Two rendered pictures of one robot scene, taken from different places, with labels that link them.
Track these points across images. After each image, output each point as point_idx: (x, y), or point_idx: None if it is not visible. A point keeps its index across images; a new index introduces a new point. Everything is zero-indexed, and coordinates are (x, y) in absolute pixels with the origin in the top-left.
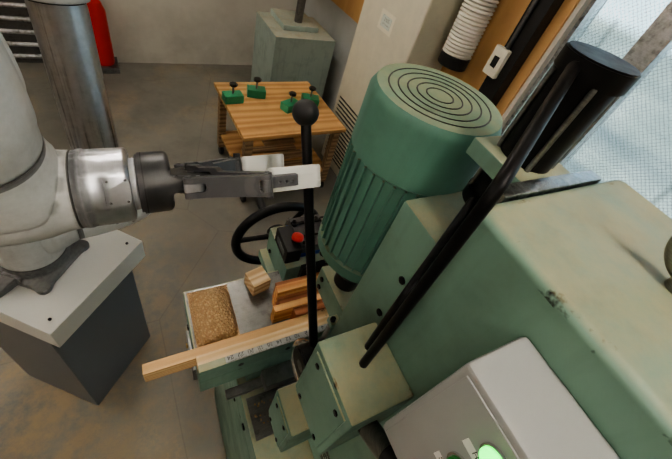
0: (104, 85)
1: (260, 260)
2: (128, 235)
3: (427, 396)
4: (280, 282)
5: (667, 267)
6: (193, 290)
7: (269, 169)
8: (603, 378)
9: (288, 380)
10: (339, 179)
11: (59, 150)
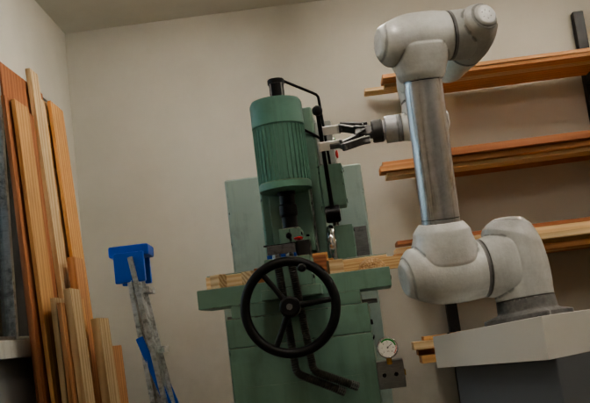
0: (412, 148)
1: (321, 291)
2: (446, 334)
3: (332, 136)
4: (322, 255)
5: None
6: (381, 267)
7: (337, 125)
8: (313, 118)
9: None
10: (304, 142)
11: (402, 113)
